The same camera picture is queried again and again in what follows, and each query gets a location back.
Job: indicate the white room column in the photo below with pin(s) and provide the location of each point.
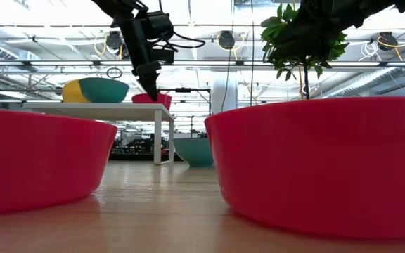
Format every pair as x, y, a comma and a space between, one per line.
225, 93

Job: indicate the green leafy plant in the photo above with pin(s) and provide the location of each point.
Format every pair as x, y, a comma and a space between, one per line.
287, 49

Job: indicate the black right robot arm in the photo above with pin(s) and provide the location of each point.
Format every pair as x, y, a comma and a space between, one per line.
332, 14

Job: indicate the red plastic mini bowl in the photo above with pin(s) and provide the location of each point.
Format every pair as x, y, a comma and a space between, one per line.
322, 161
164, 100
37, 158

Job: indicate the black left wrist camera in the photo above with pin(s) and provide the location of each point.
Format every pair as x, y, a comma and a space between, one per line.
160, 24

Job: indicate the yellow plastic mini bowl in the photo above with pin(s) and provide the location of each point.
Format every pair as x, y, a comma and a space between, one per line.
70, 93

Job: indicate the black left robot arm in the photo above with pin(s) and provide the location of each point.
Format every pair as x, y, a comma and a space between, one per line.
116, 8

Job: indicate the white perforated metal rack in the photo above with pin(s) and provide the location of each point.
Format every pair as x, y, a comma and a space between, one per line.
100, 107

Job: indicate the blue patterned ceramic mini bowl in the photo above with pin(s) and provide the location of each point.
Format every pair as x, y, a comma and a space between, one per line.
193, 151
104, 91

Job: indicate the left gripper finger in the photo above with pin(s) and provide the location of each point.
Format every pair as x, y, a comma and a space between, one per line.
148, 69
151, 86

